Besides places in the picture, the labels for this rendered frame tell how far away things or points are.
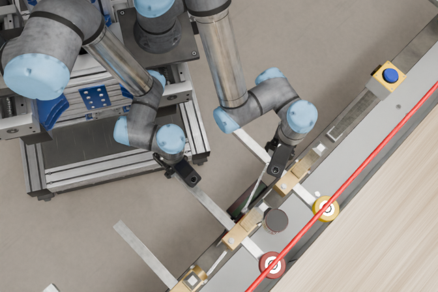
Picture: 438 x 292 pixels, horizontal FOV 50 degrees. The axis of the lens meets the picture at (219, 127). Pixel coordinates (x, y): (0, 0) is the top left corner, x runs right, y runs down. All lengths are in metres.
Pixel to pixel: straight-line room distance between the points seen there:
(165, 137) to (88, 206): 1.25
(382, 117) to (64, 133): 1.43
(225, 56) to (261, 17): 1.80
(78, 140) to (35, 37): 1.36
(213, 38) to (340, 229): 0.79
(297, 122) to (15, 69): 0.65
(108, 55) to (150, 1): 0.25
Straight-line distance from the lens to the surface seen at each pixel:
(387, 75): 1.39
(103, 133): 2.31
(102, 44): 1.14
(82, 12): 1.05
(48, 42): 0.99
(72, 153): 2.31
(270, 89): 1.22
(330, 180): 1.89
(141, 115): 1.30
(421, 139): 1.75
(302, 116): 1.19
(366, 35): 2.97
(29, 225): 2.50
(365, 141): 1.98
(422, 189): 1.70
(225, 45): 1.06
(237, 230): 1.52
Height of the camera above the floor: 2.37
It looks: 70 degrees down
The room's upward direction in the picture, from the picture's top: 13 degrees clockwise
